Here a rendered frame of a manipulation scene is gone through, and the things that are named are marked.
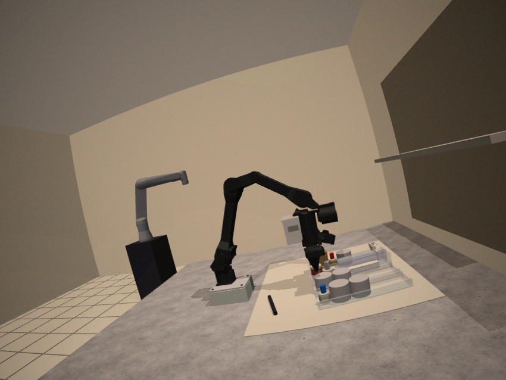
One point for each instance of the brown rectangular block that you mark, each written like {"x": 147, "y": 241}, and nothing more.
{"x": 323, "y": 258}

